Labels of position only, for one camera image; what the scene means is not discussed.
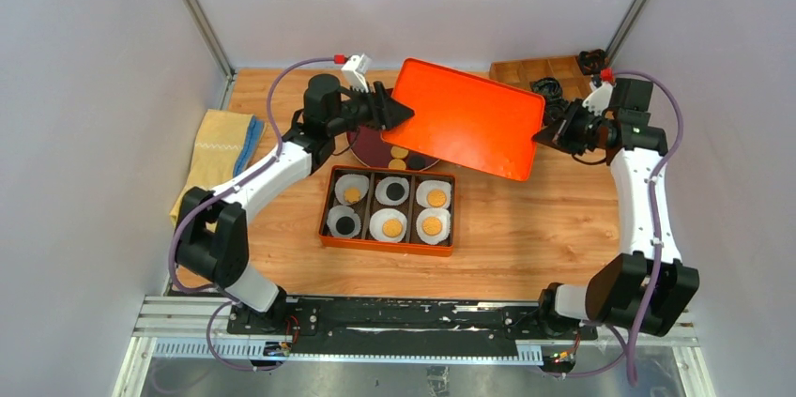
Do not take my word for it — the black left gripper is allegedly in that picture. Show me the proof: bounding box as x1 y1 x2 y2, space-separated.
327 80 413 137

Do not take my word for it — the black sandwich cookie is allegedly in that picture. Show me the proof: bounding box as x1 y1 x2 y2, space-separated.
385 182 406 205
406 155 427 171
335 216 357 237

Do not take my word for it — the orange box lid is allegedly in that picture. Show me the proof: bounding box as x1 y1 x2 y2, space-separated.
381 58 545 181

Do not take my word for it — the swirl butter cookie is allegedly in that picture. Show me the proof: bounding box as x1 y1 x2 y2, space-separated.
343 187 361 205

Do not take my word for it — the round yellow biscuit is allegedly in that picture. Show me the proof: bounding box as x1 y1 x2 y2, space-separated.
388 159 407 171
382 219 404 238
390 146 409 160
426 189 448 207
421 216 444 237

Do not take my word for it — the orange compartment cookie box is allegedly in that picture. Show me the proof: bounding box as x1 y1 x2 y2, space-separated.
317 166 458 257

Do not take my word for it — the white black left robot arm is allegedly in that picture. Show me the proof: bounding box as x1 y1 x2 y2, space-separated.
167 53 414 334

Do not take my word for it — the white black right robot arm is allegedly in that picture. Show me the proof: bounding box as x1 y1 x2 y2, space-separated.
533 71 699 339

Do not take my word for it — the dark patterned rolled item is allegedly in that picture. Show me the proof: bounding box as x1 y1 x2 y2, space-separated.
530 77 563 101
543 99 569 127
576 49 608 76

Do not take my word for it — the dark red round plate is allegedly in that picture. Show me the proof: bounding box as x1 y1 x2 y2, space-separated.
345 127 439 171

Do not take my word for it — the wooden compartment tray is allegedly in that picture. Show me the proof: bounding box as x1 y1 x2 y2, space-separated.
488 54 592 100

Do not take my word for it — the yellow blue folded towel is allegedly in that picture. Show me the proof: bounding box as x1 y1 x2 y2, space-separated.
169 109 267 226

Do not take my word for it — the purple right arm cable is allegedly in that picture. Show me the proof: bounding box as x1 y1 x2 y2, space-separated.
559 69 685 388

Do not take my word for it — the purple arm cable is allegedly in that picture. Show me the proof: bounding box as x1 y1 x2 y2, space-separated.
559 69 685 388
167 56 346 374

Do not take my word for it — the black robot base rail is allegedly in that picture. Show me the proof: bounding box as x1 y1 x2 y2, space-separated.
133 294 697 376

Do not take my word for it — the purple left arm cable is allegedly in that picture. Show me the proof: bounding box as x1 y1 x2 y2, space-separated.
167 56 346 374

